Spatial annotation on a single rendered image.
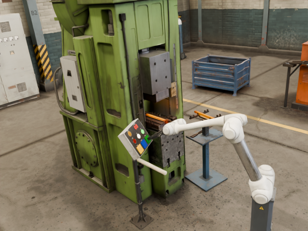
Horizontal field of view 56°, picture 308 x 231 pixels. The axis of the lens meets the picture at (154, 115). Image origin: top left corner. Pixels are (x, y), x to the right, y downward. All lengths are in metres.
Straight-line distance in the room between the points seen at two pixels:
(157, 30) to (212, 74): 3.93
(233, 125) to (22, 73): 6.39
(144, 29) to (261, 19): 8.09
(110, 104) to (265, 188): 1.84
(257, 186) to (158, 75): 1.45
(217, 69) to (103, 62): 4.10
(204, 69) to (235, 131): 4.86
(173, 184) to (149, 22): 1.93
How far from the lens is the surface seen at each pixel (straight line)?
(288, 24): 10.55
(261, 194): 2.59
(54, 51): 8.97
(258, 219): 3.06
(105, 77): 3.29
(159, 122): 3.33
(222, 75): 6.91
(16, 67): 7.93
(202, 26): 12.26
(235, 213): 3.59
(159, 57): 3.08
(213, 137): 3.66
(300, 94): 6.30
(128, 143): 2.73
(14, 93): 8.01
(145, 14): 3.12
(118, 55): 2.93
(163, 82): 3.18
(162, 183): 3.63
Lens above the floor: 2.40
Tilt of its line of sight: 24 degrees down
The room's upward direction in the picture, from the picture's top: 5 degrees counter-clockwise
